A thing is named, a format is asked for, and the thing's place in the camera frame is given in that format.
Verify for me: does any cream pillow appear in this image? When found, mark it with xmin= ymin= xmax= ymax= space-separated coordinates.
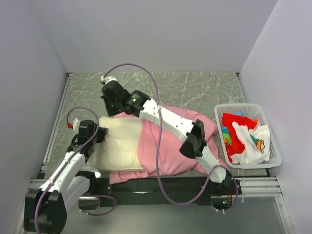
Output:
xmin=93 ymin=117 xmax=143 ymax=172

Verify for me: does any black base bar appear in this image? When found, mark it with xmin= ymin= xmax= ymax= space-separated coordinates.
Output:
xmin=83 ymin=176 xmax=242 ymax=205

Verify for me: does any red cloth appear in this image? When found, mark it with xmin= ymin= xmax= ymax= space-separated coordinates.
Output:
xmin=222 ymin=113 xmax=258 ymax=162

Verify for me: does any white printed cloth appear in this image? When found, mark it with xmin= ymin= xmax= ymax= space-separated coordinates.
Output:
xmin=231 ymin=122 xmax=271 ymax=165

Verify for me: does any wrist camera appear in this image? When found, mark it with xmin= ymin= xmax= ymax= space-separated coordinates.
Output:
xmin=100 ymin=76 xmax=117 ymax=85
xmin=67 ymin=118 xmax=80 ymax=132

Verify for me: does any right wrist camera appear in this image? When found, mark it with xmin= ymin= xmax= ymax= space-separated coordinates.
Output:
xmin=100 ymin=76 xmax=117 ymax=85

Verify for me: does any aluminium frame rail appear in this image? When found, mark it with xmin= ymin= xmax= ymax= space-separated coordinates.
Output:
xmin=26 ymin=177 xmax=283 ymax=198

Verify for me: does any pink pillowcase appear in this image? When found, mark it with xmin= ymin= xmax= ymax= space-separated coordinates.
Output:
xmin=109 ymin=106 xmax=226 ymax=184

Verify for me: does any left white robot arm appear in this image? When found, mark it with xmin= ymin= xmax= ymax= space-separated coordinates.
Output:
xmin=23 ymin=118 xmax=108 ymax=234

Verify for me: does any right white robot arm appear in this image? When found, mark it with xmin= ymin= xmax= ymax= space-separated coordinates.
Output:
xmin=100 ymin=77 xmax=231 ymax=195

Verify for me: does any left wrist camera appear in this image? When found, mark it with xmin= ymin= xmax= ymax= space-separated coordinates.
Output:
xmin=67 ymin=118 xmax=80 ymax=132

